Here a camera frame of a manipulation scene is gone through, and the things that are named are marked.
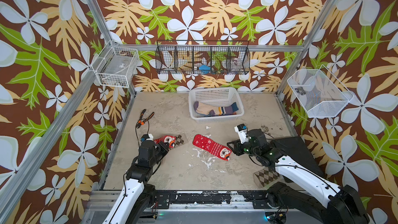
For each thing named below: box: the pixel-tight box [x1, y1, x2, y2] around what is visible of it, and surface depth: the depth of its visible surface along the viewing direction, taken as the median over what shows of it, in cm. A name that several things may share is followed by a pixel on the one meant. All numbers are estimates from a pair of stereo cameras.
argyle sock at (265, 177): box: [252, 166, 281, 189], surface depth 82 cm
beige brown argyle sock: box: [173, 134, 184, 148], surface depth 95 cm
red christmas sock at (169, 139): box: [153, 134, 177, 148], surface depth 86 cm
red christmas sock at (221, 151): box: [192, 134, 233, 161], surface depth 93 cm
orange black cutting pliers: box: [135, 108, 155, 129], surface depth 106 cm
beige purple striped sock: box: [193, 100, 239, 116], surface depth 107 cm
